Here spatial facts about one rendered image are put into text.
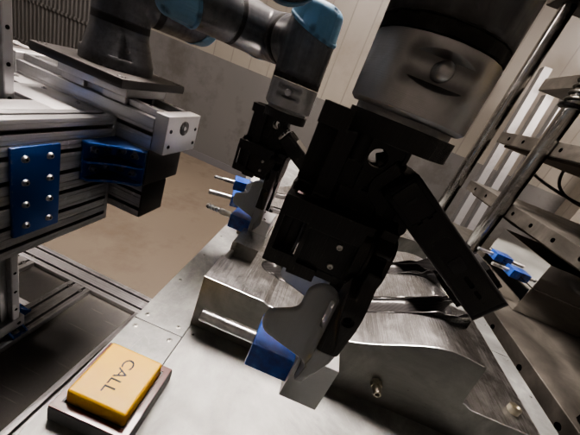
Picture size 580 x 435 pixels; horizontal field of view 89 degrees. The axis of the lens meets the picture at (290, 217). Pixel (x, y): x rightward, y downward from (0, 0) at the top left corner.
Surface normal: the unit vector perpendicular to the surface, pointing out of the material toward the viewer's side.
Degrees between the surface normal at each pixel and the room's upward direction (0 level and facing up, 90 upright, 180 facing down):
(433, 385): 90
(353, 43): 90
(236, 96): 90
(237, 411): 0
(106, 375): 0
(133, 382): 0
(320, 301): 79
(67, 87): 90
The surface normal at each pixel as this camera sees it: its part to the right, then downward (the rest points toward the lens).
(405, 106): -0.40, 0.26
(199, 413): 0.35, -0.85
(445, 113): 0.15, 0.47
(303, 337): -0.11, 0.19
